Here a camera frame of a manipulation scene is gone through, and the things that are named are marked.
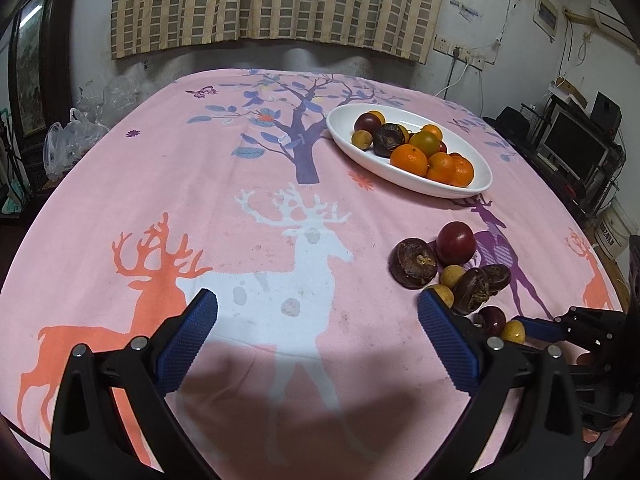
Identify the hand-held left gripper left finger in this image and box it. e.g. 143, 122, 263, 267
50, 288, 218, 480

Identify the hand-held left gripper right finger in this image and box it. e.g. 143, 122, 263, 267
417, 290, 586, 480

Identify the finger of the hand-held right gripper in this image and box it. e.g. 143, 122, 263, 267
510, 307, 627, 350
567, 363, 632, 401

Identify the small dark plum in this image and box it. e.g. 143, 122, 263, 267
474, 306, 507, 337

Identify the brown water chestnut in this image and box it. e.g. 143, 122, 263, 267
373, 123, 408, 157
390, 238, 440, 290
452, 267, 490, 316
480, 264, 512, 291

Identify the tangerine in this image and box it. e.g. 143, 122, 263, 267
426, 152, 457, 184
390, 144, 429, 177
450, 155, 475, 187

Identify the white oval plate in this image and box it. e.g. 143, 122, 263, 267
326, 103, 493, 198

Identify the white plastic bucket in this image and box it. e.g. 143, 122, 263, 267
595, 202, 633, 261

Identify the pink deer print tablecloth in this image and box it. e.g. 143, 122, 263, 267
0, 67, 628, 480

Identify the computer monitor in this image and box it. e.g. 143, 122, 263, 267
537, 110, 611, 181

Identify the black hat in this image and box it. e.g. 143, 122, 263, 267
484, 106, 536, 143

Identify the white plastic bag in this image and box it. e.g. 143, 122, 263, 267
43, 108, 108, 181

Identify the black speaker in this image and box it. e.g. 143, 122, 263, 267
592, 91, 622, 133

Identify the white power strip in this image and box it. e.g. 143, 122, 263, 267
452, 46, 486, 72

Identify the dark wooden framed painting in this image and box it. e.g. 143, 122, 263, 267
7, 0, 57, 142

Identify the white air conditioner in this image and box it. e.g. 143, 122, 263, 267
589, 0, 635, 43

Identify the checked beige curtain panel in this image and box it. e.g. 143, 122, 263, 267
110, 0, 248, 61
240, 0, 451, 65

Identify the black cable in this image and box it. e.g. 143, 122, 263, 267
0, 417, 53, 456

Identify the white power cable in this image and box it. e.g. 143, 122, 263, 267
434, 57, 473, 101

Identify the white framed wall notice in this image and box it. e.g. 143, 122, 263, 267
533, 0, 559, 41

